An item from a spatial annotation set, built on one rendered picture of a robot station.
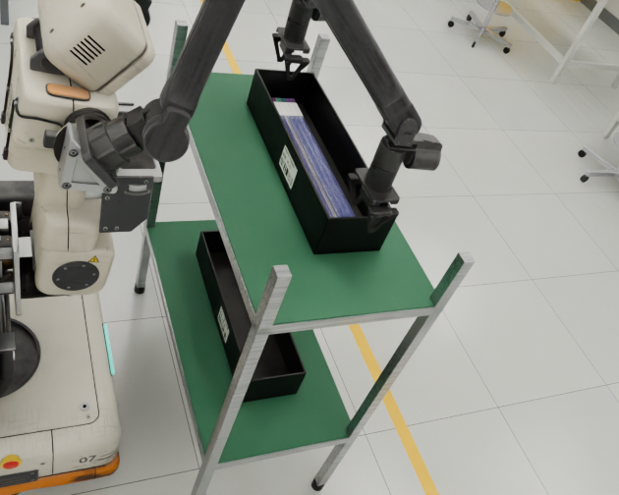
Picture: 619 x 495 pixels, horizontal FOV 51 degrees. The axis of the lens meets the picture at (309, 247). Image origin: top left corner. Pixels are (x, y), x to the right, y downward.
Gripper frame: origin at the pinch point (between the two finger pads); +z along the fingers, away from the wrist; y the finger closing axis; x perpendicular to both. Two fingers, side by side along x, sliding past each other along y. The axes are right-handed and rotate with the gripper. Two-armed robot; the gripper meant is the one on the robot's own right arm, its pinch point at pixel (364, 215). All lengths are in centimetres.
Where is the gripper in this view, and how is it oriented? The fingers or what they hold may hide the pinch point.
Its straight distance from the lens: 141.7
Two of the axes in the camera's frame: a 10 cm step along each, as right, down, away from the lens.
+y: -3.3, -7.2, 6.1
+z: -2.6, 6.9, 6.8
